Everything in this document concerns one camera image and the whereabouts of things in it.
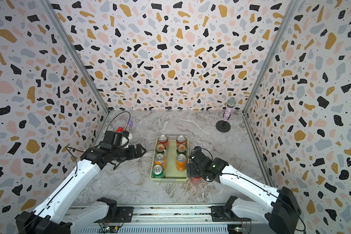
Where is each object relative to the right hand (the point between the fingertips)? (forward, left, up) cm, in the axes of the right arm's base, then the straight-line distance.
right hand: (192, 169), depth 79 cm
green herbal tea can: (+12, +19, +2) cm, 23 cm away
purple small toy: (+38, +47, -7) cm, 61 cm away
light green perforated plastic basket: (+1, +12, -11) cm, 17 cm away
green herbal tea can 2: (+12, +7, 0) cm, 14 cm away
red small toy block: (+32, +53, -6) cm, 62 cm away
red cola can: (+19, +18, +1) cm, 27 cm away
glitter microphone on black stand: (+39, -25, -9) cm, 47 cm away
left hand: (+5, +27, +9) cm, 29 cm away
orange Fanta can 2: (+4, +6, 0) cm, 7 cm away
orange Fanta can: (+5, +18, +1) cm, 19 cm away
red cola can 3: (-3, -2, -6) cm, 7 cm away
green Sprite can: (-2, +18, +1) cm, 19 cm away
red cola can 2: (+18, +7, +1) cm, 20 cm away
